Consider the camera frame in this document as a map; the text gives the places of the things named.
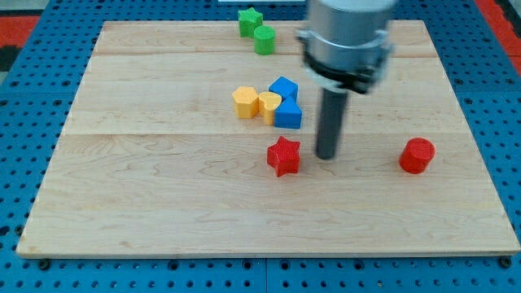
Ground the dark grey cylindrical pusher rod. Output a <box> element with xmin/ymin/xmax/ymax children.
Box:
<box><xmin>315</xmin><ymin>89</ymin><xmax>348</xmax><ymax>160</ymax></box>

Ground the red star block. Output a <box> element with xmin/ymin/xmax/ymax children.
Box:
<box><xmin>267</xmin><ymin>136</ymin><xmax>300</xmax><ymax>177</ymax></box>

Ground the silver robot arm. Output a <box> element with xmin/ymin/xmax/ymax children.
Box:
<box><xmin>296</xmin><ymin>0</ymin><xmax>398</xmax><ymax>160</ymax></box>

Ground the green star block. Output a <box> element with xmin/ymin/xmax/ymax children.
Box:
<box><xmin>238</xmin><ymin>7</ymin><xmax>264</xmax><ymax>37</ymax></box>

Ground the blue triangle block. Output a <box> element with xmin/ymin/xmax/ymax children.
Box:
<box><xmin>274</xmin><ymin>98</ymin><xmax>302</xmax><ymax>129</ymax></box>

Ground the blue cube block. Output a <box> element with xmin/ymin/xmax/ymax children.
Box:
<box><xmin>269</xmin><ymin>77</ymin><xmax>299</xmax><ymax>101</ymax></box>

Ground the yellow heart block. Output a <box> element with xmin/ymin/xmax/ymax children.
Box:
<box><xmin>259</xmin><ymin>91</ymin><xmax>282</xmax><ymax>125</ymax></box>

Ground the yellow hexagon block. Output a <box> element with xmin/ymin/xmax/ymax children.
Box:
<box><xmin>232</xmin><ymin>86</ymin><xmax>259</xmax><ymax>119</ymax></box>

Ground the green cylinder block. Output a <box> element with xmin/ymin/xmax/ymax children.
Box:
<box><xmin>253</xmin><ymin>25</ymin><xmax>276</xmax><ymax>55</ymax></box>

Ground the red cylinder block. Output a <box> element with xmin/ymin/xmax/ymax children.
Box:
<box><xmin>399</xmin><ymin>138</ymin><xmax>436</xmax><ymax>174</ymax></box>

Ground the light wooden board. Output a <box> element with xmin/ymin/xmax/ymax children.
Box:
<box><xmin>16</xmin><ymin>20</ymin><xmax>520</xmax><ymax>259</ymax></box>

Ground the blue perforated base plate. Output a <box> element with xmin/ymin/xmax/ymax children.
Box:
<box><xmin>1</xmin><ymin>0</ymin><xmax>520</xmax><ymax>292</ymax></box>

